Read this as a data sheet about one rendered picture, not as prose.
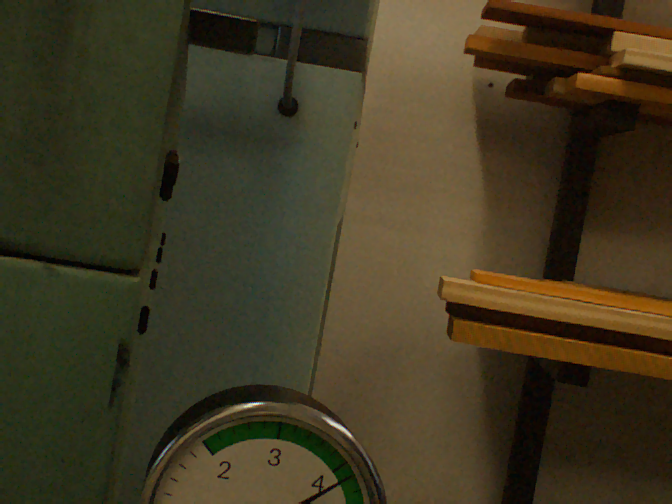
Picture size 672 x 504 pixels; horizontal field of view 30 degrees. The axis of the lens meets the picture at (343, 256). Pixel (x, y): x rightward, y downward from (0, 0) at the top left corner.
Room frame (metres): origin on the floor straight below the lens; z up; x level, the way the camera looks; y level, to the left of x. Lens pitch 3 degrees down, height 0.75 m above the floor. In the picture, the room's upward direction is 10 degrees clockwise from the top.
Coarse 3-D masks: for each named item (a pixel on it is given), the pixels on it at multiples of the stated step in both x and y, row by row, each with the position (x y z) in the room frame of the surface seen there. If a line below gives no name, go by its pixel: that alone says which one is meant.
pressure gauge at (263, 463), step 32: (256, 384) 0.34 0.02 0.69; (192, 416) 0.32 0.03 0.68; (224, 416) 0.31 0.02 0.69; (256, 416) 0.31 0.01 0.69; (288, 416) 0.31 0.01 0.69; (320, 416) 0.31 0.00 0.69; (160, 448) 0.32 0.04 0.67; (192, 448) 0.31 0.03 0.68; (224, 448) 0.31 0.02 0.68; (256, 448) 0.31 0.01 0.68; (288, 448) 0.31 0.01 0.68; (320, 448) 0.31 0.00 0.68; (352, 448) 0.31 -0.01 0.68; (160, 480) 0.31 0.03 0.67; (192, 480) 0.31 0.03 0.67; (224, 480) 0.31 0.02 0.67; (256, 480) 0.31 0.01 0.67; (288, 480) 0.31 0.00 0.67; (320, 480) 0.31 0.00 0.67; (352, 480) 0.32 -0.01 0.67
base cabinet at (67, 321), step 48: (0, 288) 0.36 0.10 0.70; (48, 288) 0.37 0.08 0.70; (96, 288) 0.37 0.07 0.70; (144, 288) 0.43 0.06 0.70; (0, 336) 0.36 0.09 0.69; (48, 336) 0.37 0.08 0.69; (96, 336) 0.37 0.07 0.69; (144, 336) 0.83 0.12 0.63; (0, 384) 0.36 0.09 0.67; (48, 384) 0.37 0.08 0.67; (96, 384) 0.37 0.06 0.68; (0, 432) 0.36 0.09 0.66; (48, 432) 0.37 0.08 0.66; (96, 432) 0.37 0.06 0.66; (0, 480) 0.36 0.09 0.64; (48, 480) 0.37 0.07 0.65; (96, 480) 0.37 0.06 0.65
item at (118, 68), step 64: (0, 0) 0.36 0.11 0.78; (64, 0) 0.36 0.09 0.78; (128, 0) 0.37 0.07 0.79; (0, 64) 0.36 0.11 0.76; (64, 64) 0.36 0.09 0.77; (128, 64) 0.37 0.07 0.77; (0, 128) 0.36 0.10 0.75; (64, 128) 0.36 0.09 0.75; (128, 128) 0.37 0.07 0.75; (0, 192) 0.36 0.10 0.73; (64, 192) 0.37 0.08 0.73; (128, 192) 0.37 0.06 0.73; (64, 256) 0.37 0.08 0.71; (128, 256) 0.37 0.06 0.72
